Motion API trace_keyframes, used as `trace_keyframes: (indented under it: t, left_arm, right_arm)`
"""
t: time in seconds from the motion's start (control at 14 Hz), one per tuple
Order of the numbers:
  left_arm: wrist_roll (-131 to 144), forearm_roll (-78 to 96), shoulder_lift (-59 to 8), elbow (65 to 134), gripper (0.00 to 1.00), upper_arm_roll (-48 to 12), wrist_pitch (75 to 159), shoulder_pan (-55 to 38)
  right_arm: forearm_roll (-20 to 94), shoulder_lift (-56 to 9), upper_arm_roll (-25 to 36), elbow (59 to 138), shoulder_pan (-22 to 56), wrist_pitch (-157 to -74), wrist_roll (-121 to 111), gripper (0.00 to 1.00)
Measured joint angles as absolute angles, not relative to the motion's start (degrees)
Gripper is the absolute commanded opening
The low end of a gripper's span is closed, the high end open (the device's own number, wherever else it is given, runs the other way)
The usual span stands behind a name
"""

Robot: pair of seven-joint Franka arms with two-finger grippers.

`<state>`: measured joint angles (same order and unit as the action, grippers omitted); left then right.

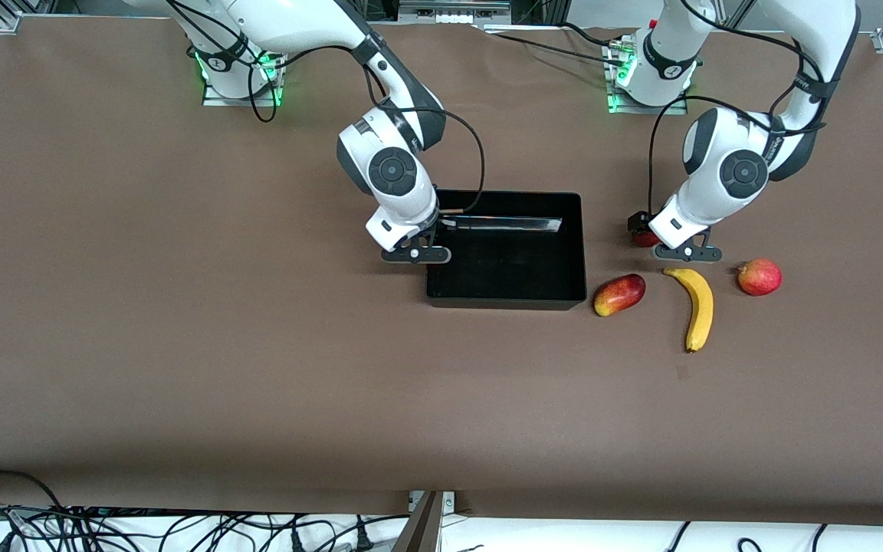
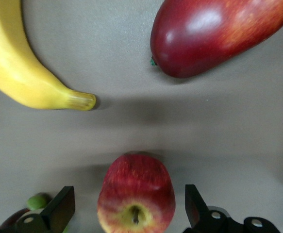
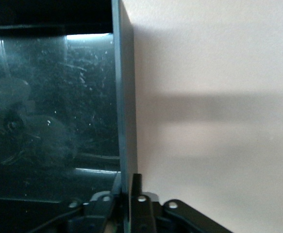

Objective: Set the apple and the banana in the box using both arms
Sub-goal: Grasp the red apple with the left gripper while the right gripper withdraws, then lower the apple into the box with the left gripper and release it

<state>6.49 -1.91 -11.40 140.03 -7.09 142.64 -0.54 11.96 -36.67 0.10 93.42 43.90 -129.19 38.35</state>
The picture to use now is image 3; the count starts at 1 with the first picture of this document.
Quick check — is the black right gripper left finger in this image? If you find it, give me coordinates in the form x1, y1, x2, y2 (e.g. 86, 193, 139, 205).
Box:
66, 172, 122, 233

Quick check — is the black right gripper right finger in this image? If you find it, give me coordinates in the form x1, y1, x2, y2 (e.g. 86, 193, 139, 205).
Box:
129, 173, 232, 233

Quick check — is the black plastic rectangular box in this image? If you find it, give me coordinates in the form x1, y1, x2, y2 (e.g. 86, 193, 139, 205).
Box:
0, 0, 138, 233

